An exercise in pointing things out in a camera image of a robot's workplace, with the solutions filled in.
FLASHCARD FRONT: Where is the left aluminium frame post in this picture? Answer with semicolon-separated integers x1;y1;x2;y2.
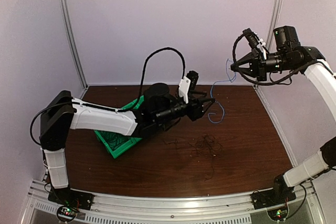
59;0;89;97

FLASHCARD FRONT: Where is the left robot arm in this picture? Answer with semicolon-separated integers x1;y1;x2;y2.
38;83;215;205

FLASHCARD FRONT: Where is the green plastic bin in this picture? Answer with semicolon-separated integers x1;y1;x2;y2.
120;96;144;110
94;130;142;158

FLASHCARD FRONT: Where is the right circuit board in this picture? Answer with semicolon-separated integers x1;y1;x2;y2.
267;207;289;221

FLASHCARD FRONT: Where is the front aluminium rail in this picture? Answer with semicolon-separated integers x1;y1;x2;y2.
18;180;327;223

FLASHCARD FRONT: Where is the aluminium frame post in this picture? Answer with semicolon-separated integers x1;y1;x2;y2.
253;0;287;96
59;0;89;97

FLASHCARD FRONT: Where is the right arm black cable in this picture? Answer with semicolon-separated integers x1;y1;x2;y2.
232;32;297;86

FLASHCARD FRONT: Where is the circuit board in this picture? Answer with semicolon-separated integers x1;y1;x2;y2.
267;207;289;221
56;206;77;222

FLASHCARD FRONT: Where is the left circuit board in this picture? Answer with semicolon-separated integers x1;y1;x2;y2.
56;206;77;222

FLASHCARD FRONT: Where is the light blue cable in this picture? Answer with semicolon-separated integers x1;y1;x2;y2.
207;58;238;125

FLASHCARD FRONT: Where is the right aluminium frame post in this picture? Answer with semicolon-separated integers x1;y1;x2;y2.
253;0;287;96

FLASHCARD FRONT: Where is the middle green plastic bin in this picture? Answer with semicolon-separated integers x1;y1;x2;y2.
120;96;144;110

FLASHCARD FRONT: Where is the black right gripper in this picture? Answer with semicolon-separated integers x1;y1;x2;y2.
232;48;297;81

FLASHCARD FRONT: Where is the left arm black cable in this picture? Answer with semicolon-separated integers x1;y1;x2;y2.
29;47;187;146

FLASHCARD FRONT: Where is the left green plastic bin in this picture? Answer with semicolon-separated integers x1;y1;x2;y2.
94;130;142;158

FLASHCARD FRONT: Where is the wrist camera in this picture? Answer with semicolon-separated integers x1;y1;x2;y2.
177;70;199;104
243;28;268;60

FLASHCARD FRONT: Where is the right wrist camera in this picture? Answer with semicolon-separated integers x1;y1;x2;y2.
243;28;268;60

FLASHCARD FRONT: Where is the dark blue cable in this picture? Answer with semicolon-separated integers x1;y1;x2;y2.
103;132;127;150

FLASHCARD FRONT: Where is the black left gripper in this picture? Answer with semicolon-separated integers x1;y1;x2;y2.
154;91;216;125

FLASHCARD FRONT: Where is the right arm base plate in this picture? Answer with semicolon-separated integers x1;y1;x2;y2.
250;189;296;210

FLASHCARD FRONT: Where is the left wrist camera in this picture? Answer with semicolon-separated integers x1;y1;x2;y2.
177;70;199;104

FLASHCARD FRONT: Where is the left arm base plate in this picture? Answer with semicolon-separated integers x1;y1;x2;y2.
48;188;94;210

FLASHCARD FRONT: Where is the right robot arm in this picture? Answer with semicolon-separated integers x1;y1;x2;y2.
230;26;335;204

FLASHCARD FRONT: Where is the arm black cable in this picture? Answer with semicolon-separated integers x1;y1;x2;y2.
232;32;297;86
29;47;187;146

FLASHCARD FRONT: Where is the brown cable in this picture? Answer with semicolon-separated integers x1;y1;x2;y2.
162;134;224;183

